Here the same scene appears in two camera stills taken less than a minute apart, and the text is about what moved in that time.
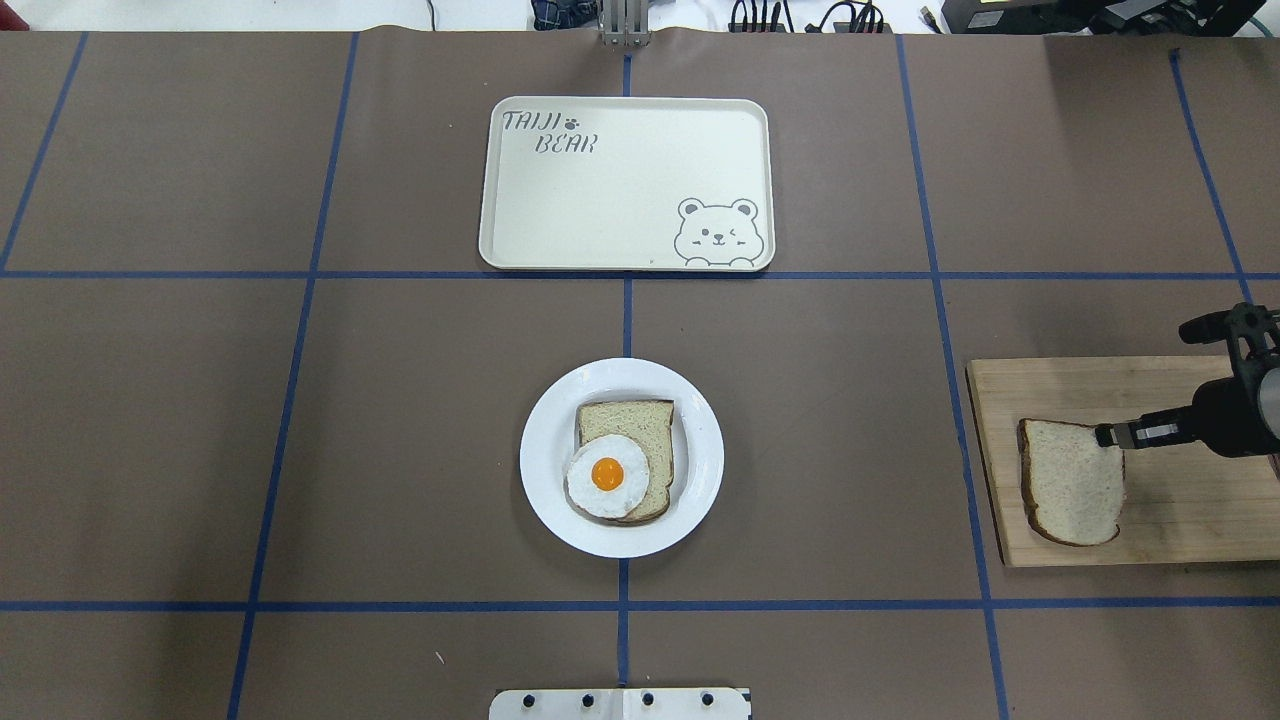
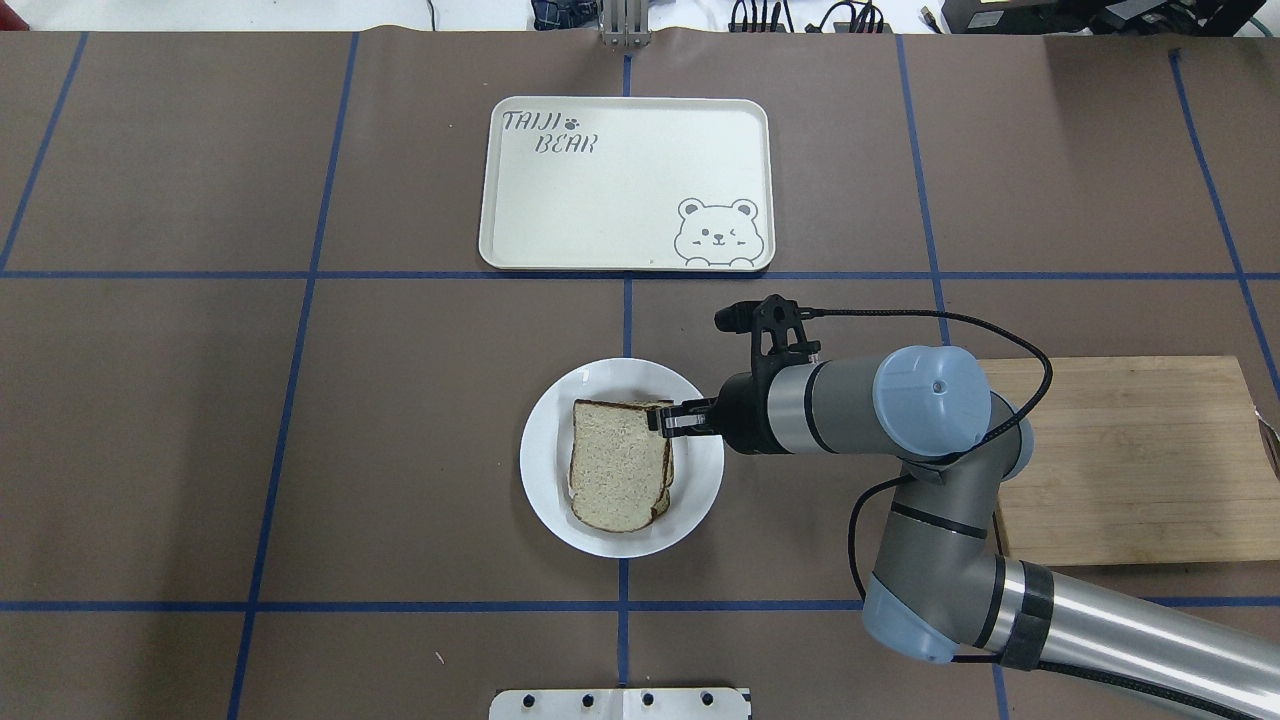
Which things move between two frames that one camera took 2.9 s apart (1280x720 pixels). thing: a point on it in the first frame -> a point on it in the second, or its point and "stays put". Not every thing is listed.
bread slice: [1073, 487] -> [617, 464]
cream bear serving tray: [626, 183] stays put
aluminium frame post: [624, 22] stays put
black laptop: [1133, 18] stays put
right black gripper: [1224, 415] -> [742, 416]
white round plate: [622, 457] stays put
